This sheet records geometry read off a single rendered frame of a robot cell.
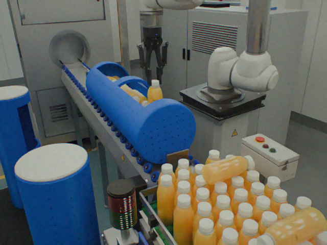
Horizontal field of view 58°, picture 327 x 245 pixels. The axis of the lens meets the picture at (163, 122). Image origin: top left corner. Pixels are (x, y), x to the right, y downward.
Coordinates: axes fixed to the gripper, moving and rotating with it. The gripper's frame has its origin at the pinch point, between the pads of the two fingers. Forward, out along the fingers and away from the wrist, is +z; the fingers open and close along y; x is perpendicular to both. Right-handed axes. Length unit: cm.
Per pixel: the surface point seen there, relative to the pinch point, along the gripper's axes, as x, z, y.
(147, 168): 12.3, 35.3, 10.6
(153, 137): 11.3, 21.9, 6.6
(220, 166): 47, 18, 0
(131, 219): 60, 14, 35
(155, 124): 11.4, 16.5, 5.5
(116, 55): -518, 98, -149
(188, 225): 52, 32, 14
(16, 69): -494, 96, 53
